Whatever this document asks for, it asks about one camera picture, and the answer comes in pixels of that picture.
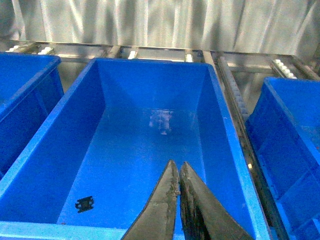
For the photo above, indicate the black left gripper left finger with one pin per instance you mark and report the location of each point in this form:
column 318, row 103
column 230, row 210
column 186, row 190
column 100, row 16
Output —
column 157, row 219

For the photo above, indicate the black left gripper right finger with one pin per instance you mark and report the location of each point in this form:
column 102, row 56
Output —
column 203, row 217

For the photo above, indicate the blue source bin with buttons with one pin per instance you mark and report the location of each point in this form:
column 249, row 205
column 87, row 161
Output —
column 30, row 87

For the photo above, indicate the small black plastic clip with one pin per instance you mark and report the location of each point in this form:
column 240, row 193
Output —
column 84, row 204

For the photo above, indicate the blue middle plastic bin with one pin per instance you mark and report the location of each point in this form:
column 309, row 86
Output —
column 110, row 137

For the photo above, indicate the blue target plastic bin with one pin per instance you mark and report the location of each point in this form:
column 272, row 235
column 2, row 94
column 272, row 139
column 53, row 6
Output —
column 284, row 130

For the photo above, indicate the metal roller rack frame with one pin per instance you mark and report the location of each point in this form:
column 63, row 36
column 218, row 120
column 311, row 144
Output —
column 240, row 76

